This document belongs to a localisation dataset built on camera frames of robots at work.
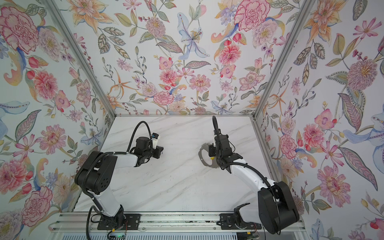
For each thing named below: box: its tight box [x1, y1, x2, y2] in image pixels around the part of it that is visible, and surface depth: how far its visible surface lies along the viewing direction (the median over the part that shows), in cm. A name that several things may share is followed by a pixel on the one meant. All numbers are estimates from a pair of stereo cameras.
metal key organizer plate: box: [198, 143, 219, 169], surface depth 95 cm
